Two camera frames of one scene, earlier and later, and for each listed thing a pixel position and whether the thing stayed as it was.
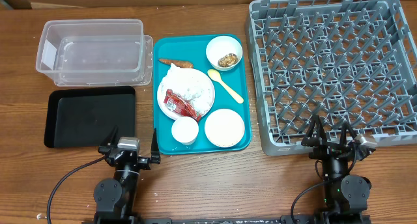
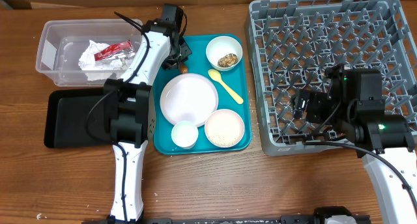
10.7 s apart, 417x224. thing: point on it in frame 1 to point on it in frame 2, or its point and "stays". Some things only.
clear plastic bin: [96, 52] stays
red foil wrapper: [179, 105] to [122, 50]
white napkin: [190, 83] to [101, 70]
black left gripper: [145, 163] to [186, 51]
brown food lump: [227, 60] stays
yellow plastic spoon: [215, 75] stays
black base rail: [296, 219] stays
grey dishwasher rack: [348, 58] stays
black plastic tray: [84, 116] stays
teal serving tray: [201, 93] stays
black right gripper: [324, 150] to [315, 103]
